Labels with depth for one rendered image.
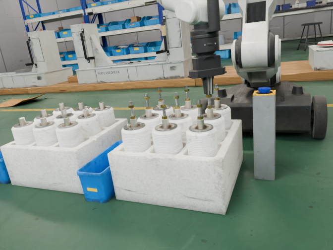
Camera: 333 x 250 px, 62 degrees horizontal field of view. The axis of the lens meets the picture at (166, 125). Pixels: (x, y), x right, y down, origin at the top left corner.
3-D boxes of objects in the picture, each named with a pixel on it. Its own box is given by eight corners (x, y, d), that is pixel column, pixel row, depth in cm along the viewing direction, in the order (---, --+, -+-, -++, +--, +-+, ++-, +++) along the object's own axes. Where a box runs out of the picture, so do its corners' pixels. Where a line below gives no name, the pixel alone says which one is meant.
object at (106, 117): (106, 141, 139) (99, 105, 133) (123, 141, 135) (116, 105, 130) (95, 148, 130) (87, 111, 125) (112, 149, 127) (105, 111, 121)
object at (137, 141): (153, 179, 95) (146, 130, 90) (126, 181, 96) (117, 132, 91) (156, 166, 104) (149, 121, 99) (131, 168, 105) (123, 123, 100)
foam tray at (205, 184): (159, 154, 133) (154, 118, 127) (243, 159, 117) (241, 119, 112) (115, 199, 99) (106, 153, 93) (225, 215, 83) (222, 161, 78)
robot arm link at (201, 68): (194, 80, 86) (191, 39, 82) (184, 77, 95) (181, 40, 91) (231, 74, 89) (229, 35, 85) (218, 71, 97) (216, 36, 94)
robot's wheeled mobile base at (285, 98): (226, 103, 199) (223, 56, 189) (306, 102, 179) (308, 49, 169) (204, 135, 143) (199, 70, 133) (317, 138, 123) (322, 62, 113)
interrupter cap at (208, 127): (216, 131, 82) (216, 128, 82) (191, 134, 82) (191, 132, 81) (209, 123, 89) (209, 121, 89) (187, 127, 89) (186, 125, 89)
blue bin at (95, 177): (122, 164, 126) (118, 140, 123) (143, 165, 122) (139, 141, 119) (81, 201, 100) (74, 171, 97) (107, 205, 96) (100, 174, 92)
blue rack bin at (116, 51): (122, 54, 667) (121, 45, 661) (136, 52, 653) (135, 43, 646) (111, 56, 623) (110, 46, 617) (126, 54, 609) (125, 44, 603)
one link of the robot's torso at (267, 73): (244, 66, 163) (230, 31, 119) (280, 63, 155) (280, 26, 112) (243, 92, 162) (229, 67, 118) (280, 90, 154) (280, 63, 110)
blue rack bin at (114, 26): (119, 31, 652) (117, 21, 646) (133, 29, 638) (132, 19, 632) (107, 31, 608) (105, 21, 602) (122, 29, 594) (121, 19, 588)
